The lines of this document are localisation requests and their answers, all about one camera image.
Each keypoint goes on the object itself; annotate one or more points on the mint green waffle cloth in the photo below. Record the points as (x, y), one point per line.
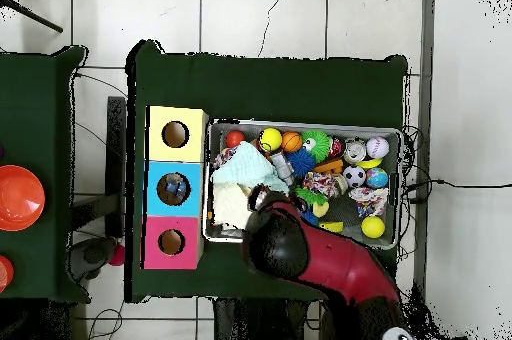
(244, 168)

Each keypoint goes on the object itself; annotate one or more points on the cream waffle cloth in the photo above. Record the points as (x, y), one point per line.
(228, 208)

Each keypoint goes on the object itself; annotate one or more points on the yellow ball with seam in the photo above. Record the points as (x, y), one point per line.
(372, 227)

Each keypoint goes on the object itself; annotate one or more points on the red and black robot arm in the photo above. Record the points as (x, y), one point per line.
(340, 264)

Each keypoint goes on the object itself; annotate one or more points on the wooden box with three holes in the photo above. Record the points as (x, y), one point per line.
(188, 148)

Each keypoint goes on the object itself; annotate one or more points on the smooth yellow ball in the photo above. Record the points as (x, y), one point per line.
(270, 139)

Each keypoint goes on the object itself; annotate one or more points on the red-orange ball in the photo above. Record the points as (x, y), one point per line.
(235, 138)

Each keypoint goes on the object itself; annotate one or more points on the small orange basketball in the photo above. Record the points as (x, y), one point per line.
(292, 141)

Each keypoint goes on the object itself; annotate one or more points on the green spiky toy with eyes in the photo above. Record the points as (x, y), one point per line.
(316, 144)

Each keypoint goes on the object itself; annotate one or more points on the black and white soccer ball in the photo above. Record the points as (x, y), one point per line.
(354, 176)

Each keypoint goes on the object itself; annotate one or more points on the silver drink can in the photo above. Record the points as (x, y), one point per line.
(355, 151)

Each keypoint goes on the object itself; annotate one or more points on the globe print ball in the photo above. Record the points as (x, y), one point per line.
(376, 178)

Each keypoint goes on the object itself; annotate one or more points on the white baseball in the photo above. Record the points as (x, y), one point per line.
(377, 147)

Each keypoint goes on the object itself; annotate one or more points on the grey device with red knob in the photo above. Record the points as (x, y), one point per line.
(92, 254)

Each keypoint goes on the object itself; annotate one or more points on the orange plastic bowl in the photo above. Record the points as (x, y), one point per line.
(20, 198)

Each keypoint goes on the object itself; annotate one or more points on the orange plastic cup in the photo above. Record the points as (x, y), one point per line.
(4, 274)

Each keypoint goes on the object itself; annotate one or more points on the black rod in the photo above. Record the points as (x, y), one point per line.
(36, 16)

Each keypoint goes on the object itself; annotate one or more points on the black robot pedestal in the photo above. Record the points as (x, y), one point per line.
(248, 324)

